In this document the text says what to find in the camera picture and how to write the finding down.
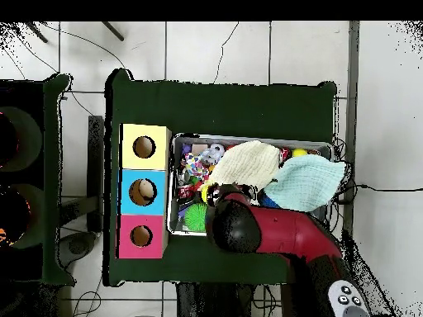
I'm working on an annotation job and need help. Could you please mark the green spiky rubber ball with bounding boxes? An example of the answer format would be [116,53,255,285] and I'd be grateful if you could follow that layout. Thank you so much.
[183,201,208,232]

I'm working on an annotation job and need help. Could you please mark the silver wire mesh bin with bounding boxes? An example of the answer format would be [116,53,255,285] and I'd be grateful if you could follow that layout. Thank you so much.
[166,132,335,237]

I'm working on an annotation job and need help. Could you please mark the flattened clear bottle, blue label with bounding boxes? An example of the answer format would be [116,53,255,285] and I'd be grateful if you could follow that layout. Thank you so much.
[197,149,216,166]

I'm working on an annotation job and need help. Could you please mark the black upright panel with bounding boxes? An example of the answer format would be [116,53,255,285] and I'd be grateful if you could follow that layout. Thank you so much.
[87,115,105,232]

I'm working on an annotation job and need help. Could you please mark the black floor cable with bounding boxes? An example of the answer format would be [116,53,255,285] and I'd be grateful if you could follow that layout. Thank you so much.
[340,183,423,193]

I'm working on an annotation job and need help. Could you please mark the small black and white football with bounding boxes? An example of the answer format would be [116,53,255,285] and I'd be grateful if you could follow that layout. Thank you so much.
[209,142,226,159]

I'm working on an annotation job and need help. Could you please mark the black tripod leg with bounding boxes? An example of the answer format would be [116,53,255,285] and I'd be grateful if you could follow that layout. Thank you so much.
[100,21,125,42]
[24,21,49,44]

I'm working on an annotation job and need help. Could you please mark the wooden box with three holes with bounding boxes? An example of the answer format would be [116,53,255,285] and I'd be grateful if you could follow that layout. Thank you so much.
[116,122,173,260]

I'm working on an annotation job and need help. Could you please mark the mint green muslin cloth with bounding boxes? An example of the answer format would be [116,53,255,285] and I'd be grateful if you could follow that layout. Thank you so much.
[264,154,347,213]

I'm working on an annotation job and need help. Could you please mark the dark green table cloth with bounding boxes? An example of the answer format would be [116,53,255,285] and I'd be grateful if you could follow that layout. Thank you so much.
[103,68,338,287]

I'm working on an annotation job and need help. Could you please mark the cream muslin cloth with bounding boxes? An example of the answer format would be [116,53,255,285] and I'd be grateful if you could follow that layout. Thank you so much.
[202,140,282,192]

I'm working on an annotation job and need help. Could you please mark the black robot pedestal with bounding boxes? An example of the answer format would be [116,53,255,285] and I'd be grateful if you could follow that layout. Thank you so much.
[176,282,292,317]

